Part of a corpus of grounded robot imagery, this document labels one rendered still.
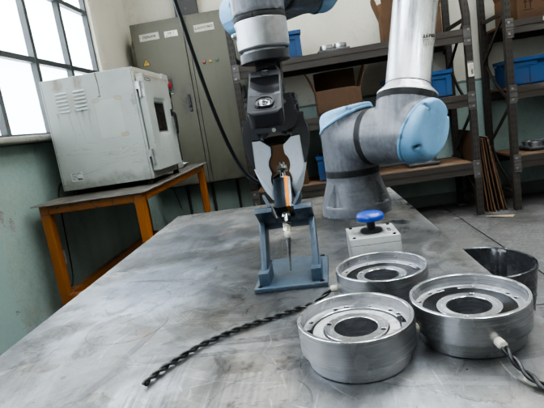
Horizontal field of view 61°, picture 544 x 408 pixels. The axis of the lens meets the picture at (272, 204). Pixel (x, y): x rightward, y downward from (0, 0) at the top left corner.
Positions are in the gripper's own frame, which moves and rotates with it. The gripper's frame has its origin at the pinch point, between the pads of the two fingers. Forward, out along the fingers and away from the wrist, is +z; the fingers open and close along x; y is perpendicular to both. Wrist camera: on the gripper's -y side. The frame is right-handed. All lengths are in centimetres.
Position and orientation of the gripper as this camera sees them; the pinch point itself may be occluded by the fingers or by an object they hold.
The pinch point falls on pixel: (283, 190)
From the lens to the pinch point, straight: 68.2
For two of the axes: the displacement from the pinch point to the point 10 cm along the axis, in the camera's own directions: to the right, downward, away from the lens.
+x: -9.8, 1.3, 1.4
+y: 1.2, -2.0, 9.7
